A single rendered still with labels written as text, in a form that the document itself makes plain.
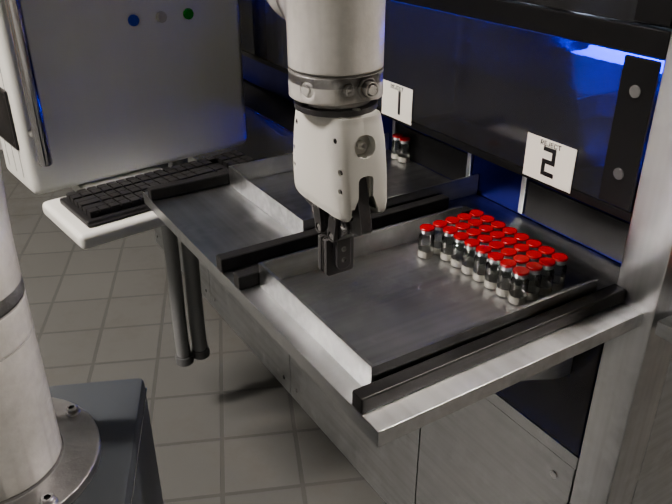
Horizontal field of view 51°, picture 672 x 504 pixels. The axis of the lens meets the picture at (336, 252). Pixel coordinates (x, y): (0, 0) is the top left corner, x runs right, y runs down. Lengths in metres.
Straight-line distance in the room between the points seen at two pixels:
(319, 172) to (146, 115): 0.93
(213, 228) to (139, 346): 1.35
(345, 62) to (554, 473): 0.78
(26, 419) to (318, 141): 0.35
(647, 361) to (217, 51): 1.07
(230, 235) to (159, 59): 0.57
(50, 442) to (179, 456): 1.29
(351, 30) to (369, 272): 0.44
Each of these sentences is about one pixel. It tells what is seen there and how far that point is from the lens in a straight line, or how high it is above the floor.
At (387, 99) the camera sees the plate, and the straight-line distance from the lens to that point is 1.24.
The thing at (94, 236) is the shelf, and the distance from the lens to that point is 1.31.
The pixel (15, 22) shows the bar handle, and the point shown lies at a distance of 1.36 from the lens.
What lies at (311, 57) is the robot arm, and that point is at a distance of 0.60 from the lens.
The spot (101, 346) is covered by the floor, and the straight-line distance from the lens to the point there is 2.45.
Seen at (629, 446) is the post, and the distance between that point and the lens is 1.08.
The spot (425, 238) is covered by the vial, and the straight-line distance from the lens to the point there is 0.98.
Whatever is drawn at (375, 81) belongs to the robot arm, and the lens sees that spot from 0.62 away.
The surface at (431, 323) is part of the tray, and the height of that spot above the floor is 0.88.
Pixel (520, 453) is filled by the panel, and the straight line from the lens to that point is 1.23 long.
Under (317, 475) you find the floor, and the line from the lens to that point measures 1.90.
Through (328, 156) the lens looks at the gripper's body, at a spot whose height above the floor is 1.14.
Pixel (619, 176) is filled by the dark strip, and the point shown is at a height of 1.04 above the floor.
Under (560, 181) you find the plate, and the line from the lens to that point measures 0.98.
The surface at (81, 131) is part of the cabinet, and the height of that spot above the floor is 0.91.
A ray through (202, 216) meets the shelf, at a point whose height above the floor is 0.88.
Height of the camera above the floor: 1.35
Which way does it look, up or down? 28 degrees down
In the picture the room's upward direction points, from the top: straight up
